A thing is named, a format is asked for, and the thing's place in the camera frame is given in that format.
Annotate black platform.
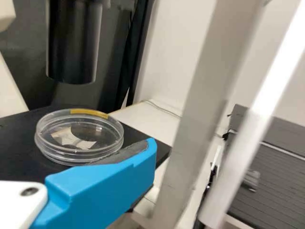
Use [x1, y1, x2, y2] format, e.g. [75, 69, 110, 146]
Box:
[226, 142, 305, 229]
[226, 104, 305, 149]

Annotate white pipette stand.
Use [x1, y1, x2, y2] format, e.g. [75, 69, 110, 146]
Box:
[200, 0, 305, 229]

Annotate cream microscope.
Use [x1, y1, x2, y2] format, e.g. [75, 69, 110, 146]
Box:
[0, 0, 263, 229]

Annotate petri dish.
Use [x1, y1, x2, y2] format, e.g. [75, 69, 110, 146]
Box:
[34, 108, 124, 167]

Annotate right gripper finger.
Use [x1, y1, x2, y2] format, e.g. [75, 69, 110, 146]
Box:
[30, 137, 158, 229]

